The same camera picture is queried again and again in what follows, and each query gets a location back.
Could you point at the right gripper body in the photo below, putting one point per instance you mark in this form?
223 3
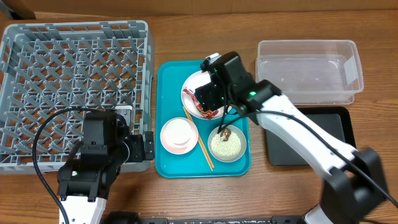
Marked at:
214 99

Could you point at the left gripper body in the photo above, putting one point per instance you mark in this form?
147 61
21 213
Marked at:
148 145

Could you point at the red snack wrapper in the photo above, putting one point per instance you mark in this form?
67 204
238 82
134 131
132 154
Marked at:
206 114

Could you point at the grey bowl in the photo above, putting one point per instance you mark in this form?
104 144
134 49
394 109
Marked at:
238 132

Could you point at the brown food piece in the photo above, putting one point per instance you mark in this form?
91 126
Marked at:
225 134

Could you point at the white cup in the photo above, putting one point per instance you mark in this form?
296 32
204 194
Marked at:
178 131

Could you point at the white rice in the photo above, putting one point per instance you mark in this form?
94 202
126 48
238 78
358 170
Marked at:
226 148

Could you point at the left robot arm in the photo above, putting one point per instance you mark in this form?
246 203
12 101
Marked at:
83 187

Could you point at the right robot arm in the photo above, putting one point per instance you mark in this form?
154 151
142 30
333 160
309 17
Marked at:
354 183

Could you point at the large white plate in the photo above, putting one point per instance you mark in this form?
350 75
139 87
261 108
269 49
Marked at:
194 81

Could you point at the teal plastic tray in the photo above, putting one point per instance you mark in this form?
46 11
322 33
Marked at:
170 79

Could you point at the wooden chopstick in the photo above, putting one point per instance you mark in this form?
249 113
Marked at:
203 146
202 149

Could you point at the clear plastic bin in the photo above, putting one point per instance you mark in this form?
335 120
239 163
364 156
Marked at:
312 72

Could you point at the grey dish rack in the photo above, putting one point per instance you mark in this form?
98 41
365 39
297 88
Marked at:
51 73

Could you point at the black tray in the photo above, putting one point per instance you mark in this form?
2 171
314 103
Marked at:
334 120

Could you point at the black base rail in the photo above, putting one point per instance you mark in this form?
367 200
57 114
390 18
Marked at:
133 218

